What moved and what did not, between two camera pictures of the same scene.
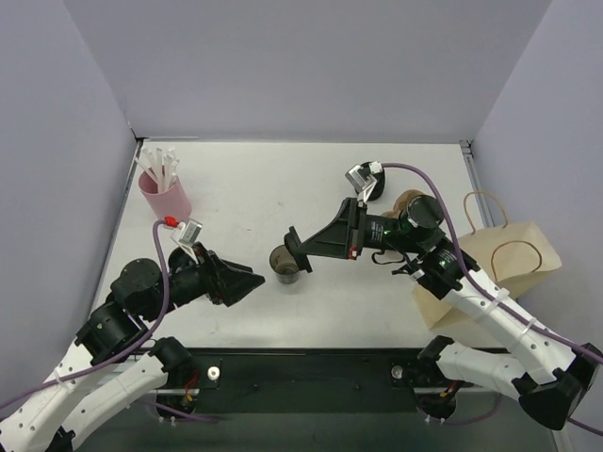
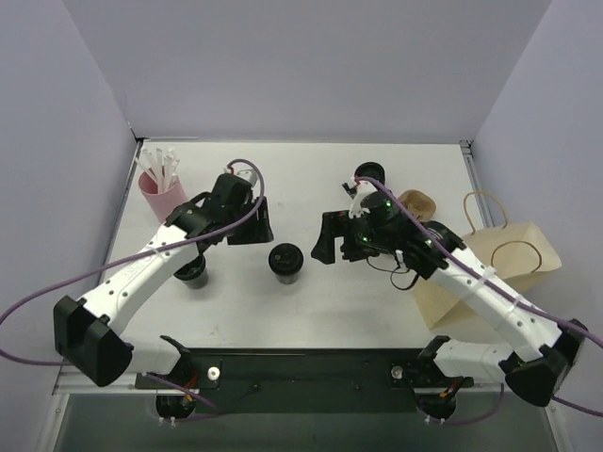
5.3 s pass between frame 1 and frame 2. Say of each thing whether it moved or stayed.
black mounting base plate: stayed
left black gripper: moved
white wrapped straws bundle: stayed
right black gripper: stayed
